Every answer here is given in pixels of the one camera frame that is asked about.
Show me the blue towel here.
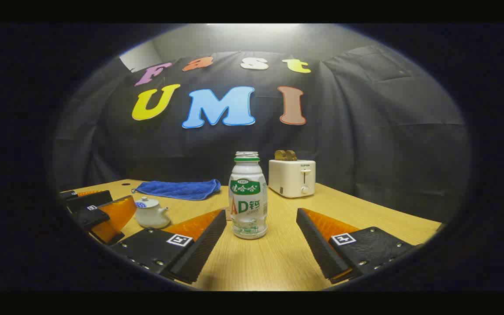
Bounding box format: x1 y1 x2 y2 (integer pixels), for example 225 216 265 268
131 178 221 201

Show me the white water bottle green label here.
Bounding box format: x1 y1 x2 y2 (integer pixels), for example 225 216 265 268
228 151 268 240

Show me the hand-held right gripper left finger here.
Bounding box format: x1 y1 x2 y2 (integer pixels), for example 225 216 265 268
111 209 228 284

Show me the white toaster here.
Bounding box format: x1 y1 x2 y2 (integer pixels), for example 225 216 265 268
269 159 316 199

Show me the white ceramic teacup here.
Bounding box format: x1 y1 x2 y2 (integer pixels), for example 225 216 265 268
135 204 172 229

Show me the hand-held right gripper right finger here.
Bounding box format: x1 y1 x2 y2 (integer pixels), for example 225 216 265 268
296 208 414 284

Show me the black backdrop cloth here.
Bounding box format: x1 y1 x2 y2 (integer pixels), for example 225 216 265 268
53 46 471 224

